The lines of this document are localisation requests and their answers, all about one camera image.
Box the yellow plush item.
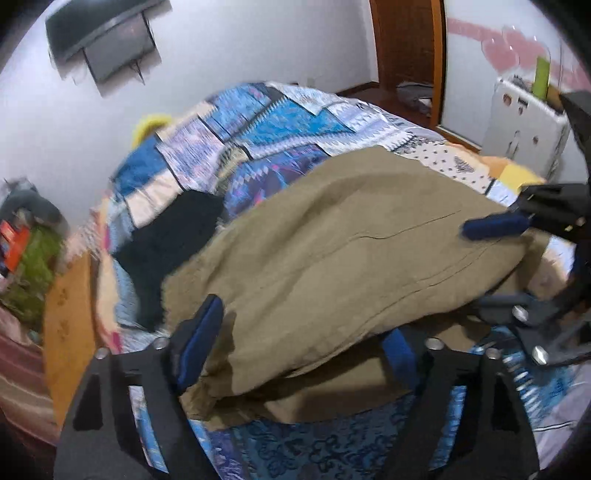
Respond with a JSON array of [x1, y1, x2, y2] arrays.
[[131, 114, 173, 149]]

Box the white storage cabinet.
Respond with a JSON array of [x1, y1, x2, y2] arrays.
[[481, 78, 571, 180]]

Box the brown wooden door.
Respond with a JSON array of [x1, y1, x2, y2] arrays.
[[370, 0, 446, 128]]

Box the wooden bed headboard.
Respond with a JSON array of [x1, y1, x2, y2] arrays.
[[43, 254, 96, 427]]

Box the blue patchwork bedspread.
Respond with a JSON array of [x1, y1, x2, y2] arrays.
[[90, 80, 591, 480]]

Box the orange box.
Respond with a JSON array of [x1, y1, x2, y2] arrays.
[[1, 220, 31, 276]]

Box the wall-mounted television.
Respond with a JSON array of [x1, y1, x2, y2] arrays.
[[44, 1, 171, 87]]

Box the green bottle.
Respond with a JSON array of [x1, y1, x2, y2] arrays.
[[532, 56, 551, 102]]

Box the green patterned bag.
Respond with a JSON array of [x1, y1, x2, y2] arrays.
[[1, 226, 62, 332]]

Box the khaki elastic-waist pants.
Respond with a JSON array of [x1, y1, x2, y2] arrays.
[[162, 147, 548, 429]]

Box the black folded garment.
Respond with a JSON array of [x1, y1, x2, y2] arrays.
[[115, 190, 223, 332]]

